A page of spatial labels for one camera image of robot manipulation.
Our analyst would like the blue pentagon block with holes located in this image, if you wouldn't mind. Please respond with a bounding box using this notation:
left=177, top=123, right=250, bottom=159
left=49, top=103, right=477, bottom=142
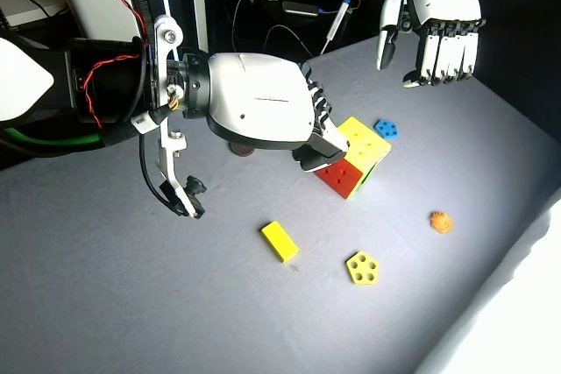
left=373, top=118, right=401, bottom=141

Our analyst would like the colourful puzzle cube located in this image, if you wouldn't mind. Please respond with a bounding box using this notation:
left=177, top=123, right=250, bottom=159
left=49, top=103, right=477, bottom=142
left=313, top=116, right=393, bottom=201

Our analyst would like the round brown cookie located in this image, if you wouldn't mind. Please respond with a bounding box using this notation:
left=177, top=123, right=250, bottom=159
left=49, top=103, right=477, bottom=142
left=229, top=142, right=256, bottom=158

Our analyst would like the yellow pentagon block with holes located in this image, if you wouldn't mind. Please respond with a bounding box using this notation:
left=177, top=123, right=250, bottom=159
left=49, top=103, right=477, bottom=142
left=344, top=251, right=380, bottom=286

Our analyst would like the grey table cloth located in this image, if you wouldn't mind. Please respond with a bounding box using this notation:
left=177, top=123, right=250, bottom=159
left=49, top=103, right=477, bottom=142
left=0, top=34, right=561, bottom=374

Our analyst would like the yellow rectangular block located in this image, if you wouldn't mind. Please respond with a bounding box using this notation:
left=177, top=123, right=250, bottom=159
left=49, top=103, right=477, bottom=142
left=259, top=220, right=301, bottom=264

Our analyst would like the orange spiral toy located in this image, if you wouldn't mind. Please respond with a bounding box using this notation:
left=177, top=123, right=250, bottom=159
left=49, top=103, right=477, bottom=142
left=429, top=210, right=455, bottom=235

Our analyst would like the flat black device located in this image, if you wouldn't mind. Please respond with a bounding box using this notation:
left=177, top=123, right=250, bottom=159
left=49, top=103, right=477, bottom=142
left=282, top=0, right=320, bottom=18

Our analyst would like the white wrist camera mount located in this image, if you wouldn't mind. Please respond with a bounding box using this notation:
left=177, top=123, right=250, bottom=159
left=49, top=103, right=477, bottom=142
left=139, top=14, right=208, bottom=221

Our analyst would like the green and white cable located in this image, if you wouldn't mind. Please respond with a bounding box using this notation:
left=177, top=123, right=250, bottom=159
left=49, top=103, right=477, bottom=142
left=319, top=0, right=366, bottom=56

